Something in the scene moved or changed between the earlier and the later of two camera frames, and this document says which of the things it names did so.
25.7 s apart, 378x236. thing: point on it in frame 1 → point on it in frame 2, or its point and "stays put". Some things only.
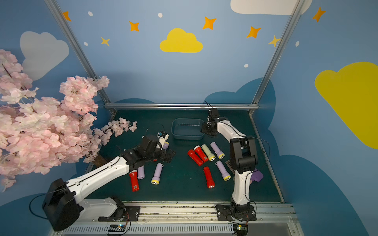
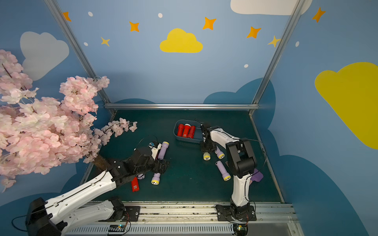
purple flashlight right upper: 220,154 stays put
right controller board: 240,229 stays put
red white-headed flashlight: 198,150 → 187,127
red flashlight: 209,178 → 192,129
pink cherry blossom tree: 38,134 stays put
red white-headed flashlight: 135,181 stays put
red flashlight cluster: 192,154 → 180,130
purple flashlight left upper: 166,145 stays put
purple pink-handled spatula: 256,175 stays put
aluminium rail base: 279,220 stays put
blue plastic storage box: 187,129 stays put
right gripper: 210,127 → 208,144
